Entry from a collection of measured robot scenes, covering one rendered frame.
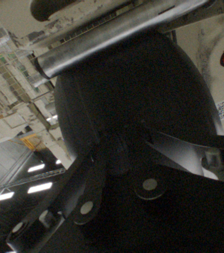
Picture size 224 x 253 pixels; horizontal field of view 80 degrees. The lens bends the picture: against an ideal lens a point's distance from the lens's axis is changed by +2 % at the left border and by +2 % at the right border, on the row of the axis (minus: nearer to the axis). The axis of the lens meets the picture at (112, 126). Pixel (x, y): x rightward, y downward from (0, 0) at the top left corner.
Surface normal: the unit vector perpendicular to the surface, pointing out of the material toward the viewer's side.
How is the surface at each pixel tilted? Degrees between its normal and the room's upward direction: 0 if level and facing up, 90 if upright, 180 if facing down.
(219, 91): 90
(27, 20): 90
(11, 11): 90
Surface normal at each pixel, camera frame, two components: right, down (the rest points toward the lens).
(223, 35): 0.11, 0.47
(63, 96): -0.48, -0.22
